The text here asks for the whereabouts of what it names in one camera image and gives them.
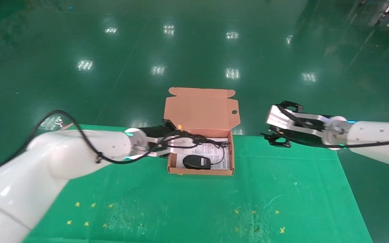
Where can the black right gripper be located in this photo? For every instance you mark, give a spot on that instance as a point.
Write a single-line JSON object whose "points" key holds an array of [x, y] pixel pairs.
{"points": [[306, 139]]}

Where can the silver binder clip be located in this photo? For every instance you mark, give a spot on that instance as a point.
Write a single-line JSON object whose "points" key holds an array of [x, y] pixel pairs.
{"points": [[67, 126]]}

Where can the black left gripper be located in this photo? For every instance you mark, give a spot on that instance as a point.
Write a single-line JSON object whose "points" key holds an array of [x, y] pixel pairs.
{"points": [[154, 131]]}

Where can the open orange cardboard box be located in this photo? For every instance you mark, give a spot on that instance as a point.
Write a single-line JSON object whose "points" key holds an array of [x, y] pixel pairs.
{"points": [[198, 111]]}

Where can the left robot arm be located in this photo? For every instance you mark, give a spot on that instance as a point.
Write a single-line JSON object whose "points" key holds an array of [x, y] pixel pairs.
{"points": [[62, 155]]}

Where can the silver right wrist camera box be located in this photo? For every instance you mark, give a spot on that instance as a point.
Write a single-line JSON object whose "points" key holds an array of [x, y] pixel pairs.
{"points": [[275, 118]]}

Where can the white printed instruction sheet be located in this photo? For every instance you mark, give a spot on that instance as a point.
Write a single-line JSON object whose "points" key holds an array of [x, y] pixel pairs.
{"points": [[203, 151]]}

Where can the green table mat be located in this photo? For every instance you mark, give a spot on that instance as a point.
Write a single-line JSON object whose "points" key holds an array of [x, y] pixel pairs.
{"points": [[198, 209]]}

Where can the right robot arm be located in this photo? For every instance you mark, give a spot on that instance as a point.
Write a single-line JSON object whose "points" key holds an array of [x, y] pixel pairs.
{"points": [[377, 135]]}

